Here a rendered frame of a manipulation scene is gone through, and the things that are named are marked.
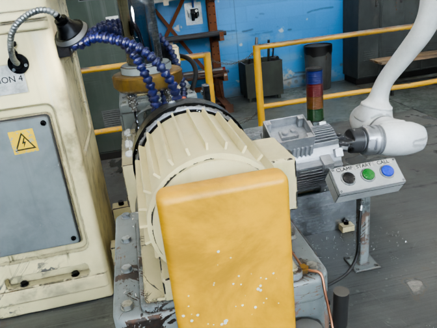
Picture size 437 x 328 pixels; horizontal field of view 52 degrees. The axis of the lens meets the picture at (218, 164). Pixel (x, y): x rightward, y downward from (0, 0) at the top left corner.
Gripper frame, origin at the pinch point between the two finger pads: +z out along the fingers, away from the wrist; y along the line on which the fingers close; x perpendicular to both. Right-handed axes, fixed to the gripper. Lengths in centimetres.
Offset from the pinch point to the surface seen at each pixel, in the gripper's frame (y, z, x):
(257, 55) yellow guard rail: -224, -53, 3
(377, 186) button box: 30.4, -8.7, 1.3
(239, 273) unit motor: 80, 38, -13
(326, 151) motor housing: 6.4, -6.4, 0.6
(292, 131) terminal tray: 3.9, 3.2, -5.0
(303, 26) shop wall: -496, -198, -3
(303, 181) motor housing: 7.7, 0.2, 9.0
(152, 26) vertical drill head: 3, 41, -33
